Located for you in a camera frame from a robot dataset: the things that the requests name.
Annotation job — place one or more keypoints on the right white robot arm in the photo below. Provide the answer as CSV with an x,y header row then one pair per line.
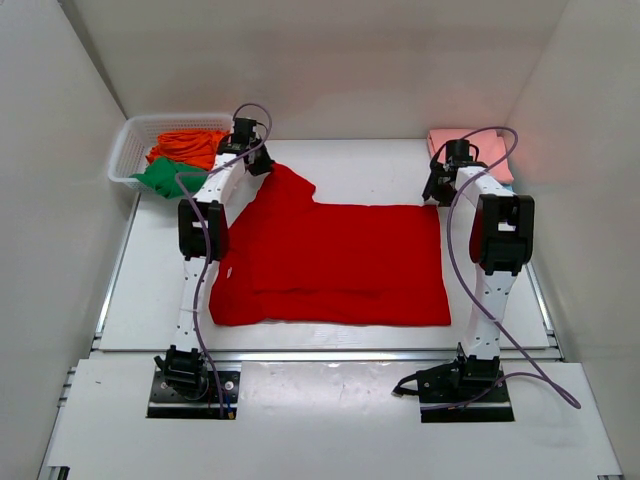
x,y
500,245

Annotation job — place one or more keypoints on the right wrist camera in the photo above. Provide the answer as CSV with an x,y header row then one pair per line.
x,y
456,154

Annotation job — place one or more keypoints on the orange t shirt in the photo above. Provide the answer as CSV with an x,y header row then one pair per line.
x,y
195,148

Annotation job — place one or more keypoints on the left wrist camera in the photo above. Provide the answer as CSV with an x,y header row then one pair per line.
x,y
243,137

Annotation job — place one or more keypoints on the green t shirt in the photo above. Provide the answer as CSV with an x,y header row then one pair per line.
x,y
160,177

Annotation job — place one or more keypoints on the folded pink t shirt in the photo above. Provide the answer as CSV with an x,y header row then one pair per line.
x,y
491,147

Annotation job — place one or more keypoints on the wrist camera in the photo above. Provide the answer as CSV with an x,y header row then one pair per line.
x,y
456,154
243,137

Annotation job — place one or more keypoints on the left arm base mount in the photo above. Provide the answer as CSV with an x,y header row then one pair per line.
x,y
185,386

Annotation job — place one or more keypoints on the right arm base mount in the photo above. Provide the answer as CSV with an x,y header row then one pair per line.
x,y
465,390

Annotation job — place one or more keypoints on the white plastic basket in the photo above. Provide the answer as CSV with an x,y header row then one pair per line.
x,y
139,134

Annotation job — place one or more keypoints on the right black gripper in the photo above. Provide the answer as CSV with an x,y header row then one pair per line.
x,y
435,187

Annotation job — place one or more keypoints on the red t shirt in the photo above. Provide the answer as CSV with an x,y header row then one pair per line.
x,y
292,258

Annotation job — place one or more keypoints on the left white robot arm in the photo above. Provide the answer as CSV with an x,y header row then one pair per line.
x,y
203,231

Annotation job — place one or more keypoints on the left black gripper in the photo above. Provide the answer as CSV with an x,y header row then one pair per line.
x,y
260,163

